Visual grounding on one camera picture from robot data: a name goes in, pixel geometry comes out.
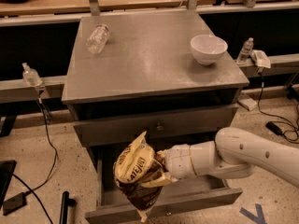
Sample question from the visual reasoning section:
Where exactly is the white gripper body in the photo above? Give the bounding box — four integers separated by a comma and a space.
165, 145, 195, 179

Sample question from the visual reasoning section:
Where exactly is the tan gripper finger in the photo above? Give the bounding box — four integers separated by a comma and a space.
141, 175, 178, 188

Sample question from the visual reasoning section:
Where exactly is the brown yellow chip bag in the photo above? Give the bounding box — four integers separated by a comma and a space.
113, 132, 170, 223

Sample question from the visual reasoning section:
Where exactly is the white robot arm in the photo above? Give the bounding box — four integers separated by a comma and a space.
142, 127, 299, 188

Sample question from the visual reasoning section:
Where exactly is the open middle drawer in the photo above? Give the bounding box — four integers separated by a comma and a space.
85, 143, 242, 224

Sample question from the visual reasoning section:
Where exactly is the upper grey drawer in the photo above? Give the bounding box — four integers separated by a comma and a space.
74, 104, 238, 147

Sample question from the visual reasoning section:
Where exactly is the grey drawer cabinet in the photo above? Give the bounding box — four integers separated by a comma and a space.
61, 9, 250, 224

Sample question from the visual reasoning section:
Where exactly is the grey block on floor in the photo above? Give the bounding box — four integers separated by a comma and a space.
238, 93, 257, 111

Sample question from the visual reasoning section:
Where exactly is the black power adapter right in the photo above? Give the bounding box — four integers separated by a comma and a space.
265, 121, 283, 135

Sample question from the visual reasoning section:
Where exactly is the black power adapter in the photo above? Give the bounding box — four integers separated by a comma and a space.
265, 121, 283, 135
3, 192, 27, 216

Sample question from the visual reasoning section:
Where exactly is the white ceramic bowl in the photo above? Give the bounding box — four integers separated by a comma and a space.
190, 35, 228, 65

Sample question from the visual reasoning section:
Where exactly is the clear plastic bottle on cabinet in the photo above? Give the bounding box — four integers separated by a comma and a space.
86, 24, 110, 54

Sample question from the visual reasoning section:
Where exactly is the black power adapter left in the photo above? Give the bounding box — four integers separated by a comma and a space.
3, 192, 27, 216

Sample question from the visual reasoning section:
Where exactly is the wooden table left background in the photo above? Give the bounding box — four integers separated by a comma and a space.
0, 0, 188, 17

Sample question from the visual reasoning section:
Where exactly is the black post on floor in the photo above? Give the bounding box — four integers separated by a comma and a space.
59, 191, 77, 224

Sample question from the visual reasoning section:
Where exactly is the black cables right floor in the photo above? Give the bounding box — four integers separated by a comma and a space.
257, 73, 299, 145

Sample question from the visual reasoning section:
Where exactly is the white packet on right rail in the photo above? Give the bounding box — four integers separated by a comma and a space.
250, 49, 271, 68

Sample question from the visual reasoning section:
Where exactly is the small water bottle right rail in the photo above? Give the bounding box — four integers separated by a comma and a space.
236, 37, 253, 65

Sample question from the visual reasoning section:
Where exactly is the black cable left floor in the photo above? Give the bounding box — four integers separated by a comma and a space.
11, 98, 59, 224

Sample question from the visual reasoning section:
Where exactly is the clear bottle on left rail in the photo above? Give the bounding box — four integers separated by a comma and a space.
22, 63, 43, 87

